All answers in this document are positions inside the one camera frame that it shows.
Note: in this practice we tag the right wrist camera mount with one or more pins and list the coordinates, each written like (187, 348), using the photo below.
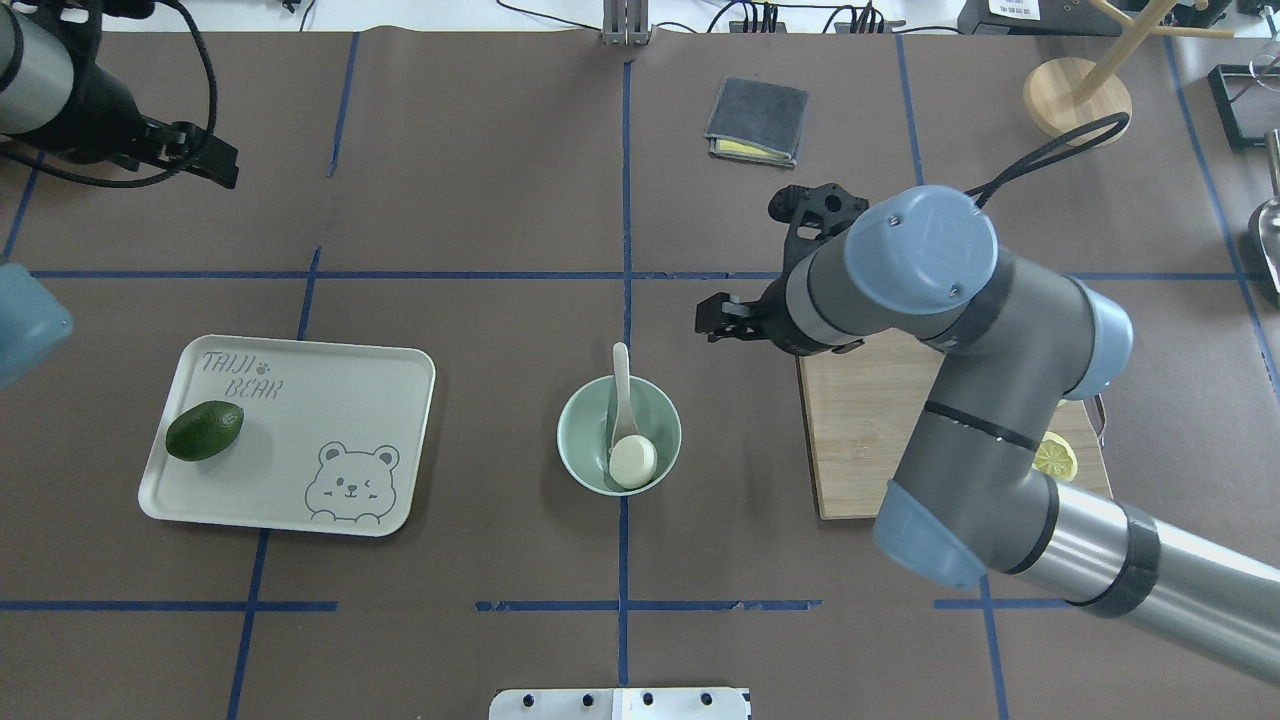
(814, 216)

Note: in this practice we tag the black glass rack tray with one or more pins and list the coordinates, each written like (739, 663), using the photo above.
(1248, 109)

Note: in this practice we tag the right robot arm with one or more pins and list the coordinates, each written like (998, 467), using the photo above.
(1015, 339)

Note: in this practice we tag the wooden mug tree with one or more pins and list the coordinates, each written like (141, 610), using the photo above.
(1066, 93)

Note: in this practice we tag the aluminium frame post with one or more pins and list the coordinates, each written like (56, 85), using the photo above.
(626, 23)

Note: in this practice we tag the white bear tray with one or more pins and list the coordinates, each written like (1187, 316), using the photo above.
(331, 439)

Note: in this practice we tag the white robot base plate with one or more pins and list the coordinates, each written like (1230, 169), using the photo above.
(696, 702)

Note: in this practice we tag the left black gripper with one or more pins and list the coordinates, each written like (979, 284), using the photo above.
(103, 118)

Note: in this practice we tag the grey folded cloth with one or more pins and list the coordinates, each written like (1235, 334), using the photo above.
(757, 122)

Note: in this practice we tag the green avocado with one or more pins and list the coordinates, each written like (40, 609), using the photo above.
(204, 431)

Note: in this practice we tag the bamboo cutting board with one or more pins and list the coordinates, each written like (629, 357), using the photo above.
(860, 409)

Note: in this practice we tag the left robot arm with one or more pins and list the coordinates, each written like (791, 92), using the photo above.
(39, 42)

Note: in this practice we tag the white ceramic spoon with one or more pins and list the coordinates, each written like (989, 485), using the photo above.
(625, 424)

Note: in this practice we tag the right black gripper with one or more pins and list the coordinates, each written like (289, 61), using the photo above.
(773, 308)

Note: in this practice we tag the lone lemon slice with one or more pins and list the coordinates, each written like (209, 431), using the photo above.
(1056, 458)

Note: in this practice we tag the metal scoop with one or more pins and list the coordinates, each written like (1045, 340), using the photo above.
(1264, 223)

